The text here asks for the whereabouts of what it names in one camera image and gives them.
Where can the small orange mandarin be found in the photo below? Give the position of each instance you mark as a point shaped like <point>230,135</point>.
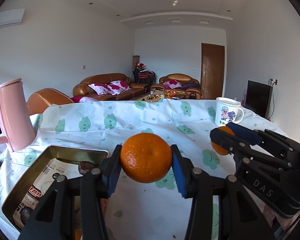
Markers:
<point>78,235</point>

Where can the dark dried date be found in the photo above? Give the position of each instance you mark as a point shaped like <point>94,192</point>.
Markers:
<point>25,214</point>

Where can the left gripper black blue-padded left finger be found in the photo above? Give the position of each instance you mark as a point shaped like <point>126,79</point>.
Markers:
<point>53,218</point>

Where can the black television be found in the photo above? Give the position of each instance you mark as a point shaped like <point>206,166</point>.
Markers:
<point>258,98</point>

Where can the person's hand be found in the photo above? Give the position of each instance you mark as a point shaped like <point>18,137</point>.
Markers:
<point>278,224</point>

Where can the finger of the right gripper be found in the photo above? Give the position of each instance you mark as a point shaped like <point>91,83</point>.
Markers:
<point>274,143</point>
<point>244,149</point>

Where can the pink floral cushion left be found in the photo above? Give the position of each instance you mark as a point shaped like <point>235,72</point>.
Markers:
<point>100,89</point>

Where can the white air conditioner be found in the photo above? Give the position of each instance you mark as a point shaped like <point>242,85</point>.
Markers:
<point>11,18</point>

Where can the brown leather long sofa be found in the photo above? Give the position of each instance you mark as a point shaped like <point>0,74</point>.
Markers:
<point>83,90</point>

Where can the pink floral cushion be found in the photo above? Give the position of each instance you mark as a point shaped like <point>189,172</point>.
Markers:
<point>100,89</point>
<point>118,87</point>

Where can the pink cushion on armchair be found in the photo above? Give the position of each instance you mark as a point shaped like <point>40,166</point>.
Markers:
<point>172,84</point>

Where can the white cartoon mug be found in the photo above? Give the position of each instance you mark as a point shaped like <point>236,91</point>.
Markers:
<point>228,110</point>

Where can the printed paper sheet in tin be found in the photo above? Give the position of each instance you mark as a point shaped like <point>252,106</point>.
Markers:
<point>41,184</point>

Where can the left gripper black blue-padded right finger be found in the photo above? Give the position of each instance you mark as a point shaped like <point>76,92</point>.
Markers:
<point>239,216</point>

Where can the cluttered coffee table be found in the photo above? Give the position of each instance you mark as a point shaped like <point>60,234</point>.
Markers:
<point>157,95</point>

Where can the brown leather armchair far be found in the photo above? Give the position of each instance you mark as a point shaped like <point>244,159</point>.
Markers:
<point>187,84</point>

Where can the pink electric kettle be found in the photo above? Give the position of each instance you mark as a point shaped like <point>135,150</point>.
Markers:
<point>15,124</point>

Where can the stacked black red chairs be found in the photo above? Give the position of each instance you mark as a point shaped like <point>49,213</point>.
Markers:
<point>143,75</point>

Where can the brown leather chair near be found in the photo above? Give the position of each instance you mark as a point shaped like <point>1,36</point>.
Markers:
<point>40,100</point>

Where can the pink metal tin box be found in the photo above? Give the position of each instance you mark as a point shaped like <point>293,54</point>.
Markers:
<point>72,155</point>

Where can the brown wooden door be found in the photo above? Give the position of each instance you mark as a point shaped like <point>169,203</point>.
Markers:
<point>212,74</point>

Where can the pink floral cushion right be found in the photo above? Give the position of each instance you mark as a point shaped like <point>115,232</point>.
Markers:
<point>118,87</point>

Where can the white tablecloth green clouds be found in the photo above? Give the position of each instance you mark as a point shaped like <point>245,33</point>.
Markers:
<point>135,210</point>

